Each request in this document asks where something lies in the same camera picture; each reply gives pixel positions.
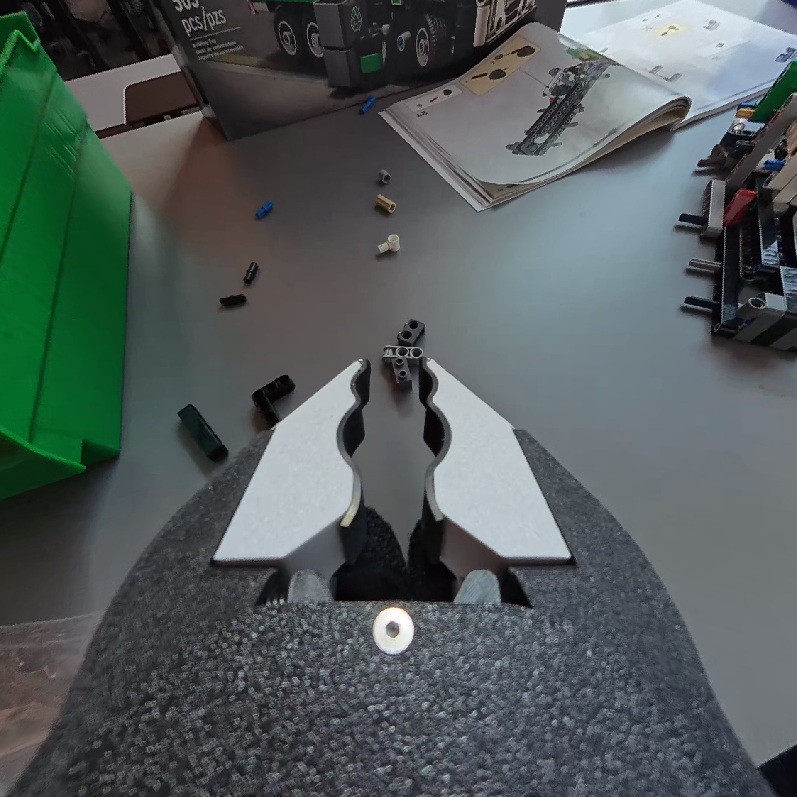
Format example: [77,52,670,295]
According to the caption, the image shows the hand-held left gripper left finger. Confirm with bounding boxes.
[212,358,372,566]

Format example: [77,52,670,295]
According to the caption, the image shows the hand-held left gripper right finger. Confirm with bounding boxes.
[422,357,574,565]

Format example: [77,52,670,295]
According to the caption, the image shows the grey lego cross connector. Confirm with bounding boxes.
[381,345,425,392]

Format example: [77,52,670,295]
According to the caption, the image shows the lego truck chassis model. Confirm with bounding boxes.
[679,59,797,352]

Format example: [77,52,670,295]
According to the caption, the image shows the black angled lego beam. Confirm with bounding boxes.
[251,375,296,429]

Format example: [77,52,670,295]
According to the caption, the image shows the dark green lego beam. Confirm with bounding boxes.
[177,405,229,463]

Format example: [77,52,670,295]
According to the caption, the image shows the lego instruction booklet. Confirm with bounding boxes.
[379,0,797,213]

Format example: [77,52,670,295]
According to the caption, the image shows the lego set cardboard box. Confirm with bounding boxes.
[156,0,569,141]

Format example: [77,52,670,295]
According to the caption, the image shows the clear plastic bag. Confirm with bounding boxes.
[0,613,103,797]

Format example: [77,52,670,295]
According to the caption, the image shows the green plastic bin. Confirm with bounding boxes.
[0,12,133,502]

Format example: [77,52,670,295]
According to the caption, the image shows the person's dark clothing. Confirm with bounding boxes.
[756,747,797,797]

